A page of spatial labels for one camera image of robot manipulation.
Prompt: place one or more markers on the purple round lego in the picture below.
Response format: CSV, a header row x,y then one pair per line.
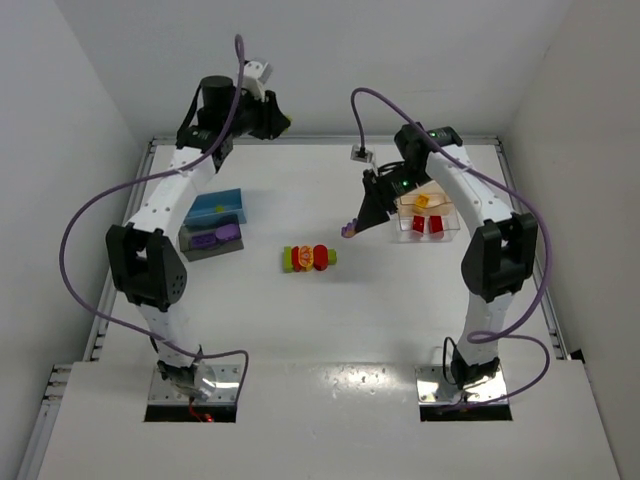
x,y
213,238

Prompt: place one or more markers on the metal base plate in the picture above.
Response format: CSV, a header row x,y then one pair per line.
x,y
434,390
214,385

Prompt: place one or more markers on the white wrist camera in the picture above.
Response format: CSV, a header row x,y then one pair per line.
x,y
256,73
362,155

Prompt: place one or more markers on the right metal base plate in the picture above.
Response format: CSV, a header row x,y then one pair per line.
x,y
434,390

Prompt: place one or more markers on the orange translucent bin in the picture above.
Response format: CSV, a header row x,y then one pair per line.
x,y
439,205

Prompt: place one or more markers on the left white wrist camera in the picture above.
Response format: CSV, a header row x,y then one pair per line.
x,y
256,73

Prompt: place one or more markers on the red lego brick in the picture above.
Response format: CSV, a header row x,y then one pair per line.
x,y
436,226
418,224

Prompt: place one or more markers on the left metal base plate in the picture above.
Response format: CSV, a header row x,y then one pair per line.
x,y
214,385

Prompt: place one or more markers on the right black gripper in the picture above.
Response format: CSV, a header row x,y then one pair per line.
x,y
376,189

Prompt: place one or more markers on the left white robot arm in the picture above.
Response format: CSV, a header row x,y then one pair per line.
x,y
145,264

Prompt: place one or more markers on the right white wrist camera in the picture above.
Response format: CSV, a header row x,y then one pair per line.
x,y
362,155

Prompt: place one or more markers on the blue plastic bin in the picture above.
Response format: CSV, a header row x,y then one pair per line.
x,y
209,208

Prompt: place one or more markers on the green red orange lego stack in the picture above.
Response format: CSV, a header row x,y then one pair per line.
x,y
306,258

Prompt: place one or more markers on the yellow lego brick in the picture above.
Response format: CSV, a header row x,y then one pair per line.
x,y
422,201

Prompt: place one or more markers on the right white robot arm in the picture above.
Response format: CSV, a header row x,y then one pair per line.
x,y
500,256

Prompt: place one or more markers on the clear plastic bin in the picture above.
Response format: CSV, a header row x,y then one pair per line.
x,y
404,233

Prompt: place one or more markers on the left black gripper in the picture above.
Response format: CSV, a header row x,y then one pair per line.
x,y
270,116

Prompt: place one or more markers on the grey plastic bin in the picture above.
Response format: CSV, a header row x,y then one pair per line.
x,y
195,254

